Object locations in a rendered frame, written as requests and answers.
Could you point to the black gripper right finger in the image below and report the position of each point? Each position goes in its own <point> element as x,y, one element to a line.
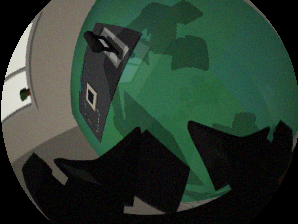
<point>223,154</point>

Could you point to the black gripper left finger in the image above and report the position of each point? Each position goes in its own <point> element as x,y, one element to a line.
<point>114,172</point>

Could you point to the beige square tile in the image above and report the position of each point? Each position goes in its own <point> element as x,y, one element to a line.
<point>91,96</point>

